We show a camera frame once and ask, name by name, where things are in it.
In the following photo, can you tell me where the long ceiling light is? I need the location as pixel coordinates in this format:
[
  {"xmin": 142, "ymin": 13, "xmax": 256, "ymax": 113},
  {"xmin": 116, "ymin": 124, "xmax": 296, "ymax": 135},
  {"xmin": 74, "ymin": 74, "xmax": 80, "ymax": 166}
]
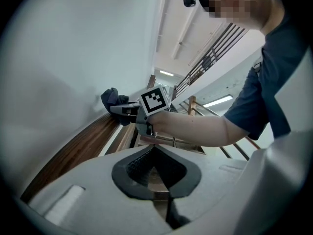
[{"xmin": 202, "ymin": 94, "xmax": 234, "ymax": 108}]

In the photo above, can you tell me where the person's right forearm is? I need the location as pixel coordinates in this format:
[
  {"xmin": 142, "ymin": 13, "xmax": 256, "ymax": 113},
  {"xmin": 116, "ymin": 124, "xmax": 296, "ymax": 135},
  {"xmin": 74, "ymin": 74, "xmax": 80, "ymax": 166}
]
[{"xmin": 148, "ymin": 111, "xmax": 246, "ymax": 148}]

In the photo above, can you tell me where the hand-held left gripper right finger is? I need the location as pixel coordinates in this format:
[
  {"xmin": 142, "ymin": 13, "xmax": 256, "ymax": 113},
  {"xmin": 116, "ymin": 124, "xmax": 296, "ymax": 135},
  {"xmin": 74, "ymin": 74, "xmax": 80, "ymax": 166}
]
[{"xmin": 155, "ymin": 145, "xmax": 247, "ymax": 235}]

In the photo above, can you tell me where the person's head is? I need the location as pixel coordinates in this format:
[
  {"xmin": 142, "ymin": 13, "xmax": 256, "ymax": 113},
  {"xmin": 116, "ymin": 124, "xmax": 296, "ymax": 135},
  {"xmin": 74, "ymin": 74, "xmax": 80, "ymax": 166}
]
[{"xmin": 199, "ymin": 0, "xmax": 286, "ymax": 35}]

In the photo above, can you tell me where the wooden stair railing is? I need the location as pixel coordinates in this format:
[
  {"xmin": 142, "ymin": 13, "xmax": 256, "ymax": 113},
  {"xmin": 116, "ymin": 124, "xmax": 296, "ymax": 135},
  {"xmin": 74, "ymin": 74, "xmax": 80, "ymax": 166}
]
[{"xmin": 219, "ymin": 135, "xmax": 261, "ymax": 162}]

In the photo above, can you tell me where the person's dark blue shirt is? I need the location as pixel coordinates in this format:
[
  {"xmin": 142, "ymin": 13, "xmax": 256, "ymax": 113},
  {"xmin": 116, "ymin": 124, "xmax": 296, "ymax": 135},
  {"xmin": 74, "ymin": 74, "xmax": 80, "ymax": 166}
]
[{"xmin": 223, "ymin": 7, "xmax": 313, "ymax": 141}]

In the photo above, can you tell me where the dark blue cloth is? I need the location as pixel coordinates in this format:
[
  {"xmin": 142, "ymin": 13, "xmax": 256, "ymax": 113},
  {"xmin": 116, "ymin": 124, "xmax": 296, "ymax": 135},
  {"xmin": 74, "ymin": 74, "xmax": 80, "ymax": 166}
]
[{"xmin": 100, "ymin": 87, "xmax": 138, "ymax": 127}]

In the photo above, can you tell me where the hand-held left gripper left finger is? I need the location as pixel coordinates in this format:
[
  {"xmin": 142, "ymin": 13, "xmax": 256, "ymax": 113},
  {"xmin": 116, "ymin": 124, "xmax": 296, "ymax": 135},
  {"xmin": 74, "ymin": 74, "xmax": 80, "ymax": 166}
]
[{"xmin": 25, "ymin": 144, "xmax": 173, "ymax": 235}]

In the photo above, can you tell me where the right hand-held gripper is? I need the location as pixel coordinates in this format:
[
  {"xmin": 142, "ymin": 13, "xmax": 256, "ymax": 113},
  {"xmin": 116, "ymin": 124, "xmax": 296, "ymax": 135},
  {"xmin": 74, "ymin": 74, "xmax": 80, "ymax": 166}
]
[{"xmin": 109, "ymin": 86, "xmax": 172, "ymax": 139}]

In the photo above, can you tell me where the black metal balcony railing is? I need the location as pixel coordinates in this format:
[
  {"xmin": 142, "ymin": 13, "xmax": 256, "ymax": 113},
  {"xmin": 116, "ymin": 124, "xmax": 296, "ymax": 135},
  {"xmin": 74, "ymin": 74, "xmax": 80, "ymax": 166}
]
[{"xmin": 174, "ymin": 22, "xmax": 248, "ymax": 99}]

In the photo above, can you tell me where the wooden stair post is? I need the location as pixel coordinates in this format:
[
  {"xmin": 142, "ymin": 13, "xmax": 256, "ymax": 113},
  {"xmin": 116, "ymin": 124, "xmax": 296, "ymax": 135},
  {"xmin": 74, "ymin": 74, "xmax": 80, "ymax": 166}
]
[{"xmin": 187, "ymin": 95, "xmax": 197, "ymax": 117}]

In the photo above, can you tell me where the brown wooden handrail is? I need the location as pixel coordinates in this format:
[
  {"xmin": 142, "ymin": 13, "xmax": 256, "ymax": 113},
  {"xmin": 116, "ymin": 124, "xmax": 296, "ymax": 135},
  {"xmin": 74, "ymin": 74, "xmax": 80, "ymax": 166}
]
[{"xmin": 20, "ymin": 113, "xmax": 140, "ymax": 204}]

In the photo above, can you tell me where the white ceiling pipe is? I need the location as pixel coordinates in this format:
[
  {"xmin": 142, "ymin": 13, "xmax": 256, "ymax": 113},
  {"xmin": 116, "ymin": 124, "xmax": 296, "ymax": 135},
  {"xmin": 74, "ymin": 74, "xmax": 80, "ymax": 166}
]
[{"xmin": 155, "ymin": 0, "xmax": 173, "ymax": 54}]

